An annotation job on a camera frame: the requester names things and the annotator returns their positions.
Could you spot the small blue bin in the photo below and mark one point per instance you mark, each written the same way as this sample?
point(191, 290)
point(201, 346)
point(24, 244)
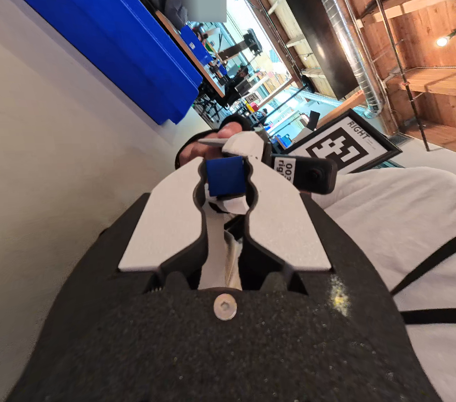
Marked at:
point(194, 40)

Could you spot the ceiling light bulb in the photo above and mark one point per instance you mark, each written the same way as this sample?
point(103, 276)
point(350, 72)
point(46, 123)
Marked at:
point(441, 41)

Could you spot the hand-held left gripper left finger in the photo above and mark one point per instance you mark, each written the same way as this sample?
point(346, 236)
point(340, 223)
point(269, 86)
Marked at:
point(164, 223)

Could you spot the person's right hand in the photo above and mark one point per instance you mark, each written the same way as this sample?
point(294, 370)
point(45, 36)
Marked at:
point(228, 131)

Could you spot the wooden far table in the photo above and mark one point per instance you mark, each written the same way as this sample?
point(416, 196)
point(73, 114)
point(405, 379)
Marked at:
point(210, 77)

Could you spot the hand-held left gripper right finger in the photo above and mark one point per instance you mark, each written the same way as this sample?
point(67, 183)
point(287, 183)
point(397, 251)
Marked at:
point(285, 223)

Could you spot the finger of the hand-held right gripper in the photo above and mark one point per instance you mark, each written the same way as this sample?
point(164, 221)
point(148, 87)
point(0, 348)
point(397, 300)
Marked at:
point(233, 205)
point(247, 145)

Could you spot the blue cube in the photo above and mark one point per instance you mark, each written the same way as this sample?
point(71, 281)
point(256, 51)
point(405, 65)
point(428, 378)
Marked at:
point(225, 177)

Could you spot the blue plastic bin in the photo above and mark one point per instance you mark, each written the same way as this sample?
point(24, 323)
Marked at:
point(107, 34)

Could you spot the black hanging panel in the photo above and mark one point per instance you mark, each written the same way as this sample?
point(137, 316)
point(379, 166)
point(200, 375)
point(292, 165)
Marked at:
point(302, 17)

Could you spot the framed black-white marker sign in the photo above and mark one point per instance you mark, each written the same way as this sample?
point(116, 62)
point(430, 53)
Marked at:
point(342, 148)

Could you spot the silver ceiling duct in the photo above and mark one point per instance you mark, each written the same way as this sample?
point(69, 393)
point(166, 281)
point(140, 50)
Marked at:
point(342, 34)

